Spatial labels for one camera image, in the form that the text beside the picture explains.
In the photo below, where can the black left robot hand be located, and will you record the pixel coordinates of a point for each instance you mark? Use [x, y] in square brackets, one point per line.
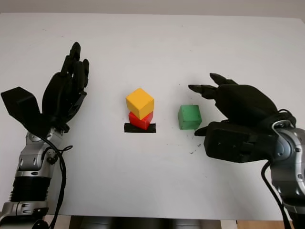
[62, 95]

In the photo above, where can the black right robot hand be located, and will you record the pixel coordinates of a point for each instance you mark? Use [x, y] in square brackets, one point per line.
[245, 105]

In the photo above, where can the green wooden block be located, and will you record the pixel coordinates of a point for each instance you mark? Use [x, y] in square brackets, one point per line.
[189, 117]

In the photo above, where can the yellow wooden block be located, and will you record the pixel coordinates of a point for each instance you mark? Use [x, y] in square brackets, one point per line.
[139, 102]

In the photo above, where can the red wooden block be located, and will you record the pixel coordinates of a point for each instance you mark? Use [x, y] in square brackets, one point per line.
[140, 124]

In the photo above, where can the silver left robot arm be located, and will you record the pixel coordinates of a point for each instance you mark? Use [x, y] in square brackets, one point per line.
[31, 167]

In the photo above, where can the black tape strip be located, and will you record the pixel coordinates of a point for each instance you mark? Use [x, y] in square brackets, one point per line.
[129, 128]

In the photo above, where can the dark robot torso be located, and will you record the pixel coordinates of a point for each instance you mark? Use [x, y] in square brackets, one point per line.
[143, 222]

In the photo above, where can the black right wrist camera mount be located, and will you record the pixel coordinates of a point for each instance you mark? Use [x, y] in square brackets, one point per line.
[228, 143]

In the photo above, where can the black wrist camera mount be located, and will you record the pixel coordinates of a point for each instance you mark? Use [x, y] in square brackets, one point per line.
[228, 143]
[21, 105]

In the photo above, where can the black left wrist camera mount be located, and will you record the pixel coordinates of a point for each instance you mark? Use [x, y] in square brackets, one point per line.
[21, 105]

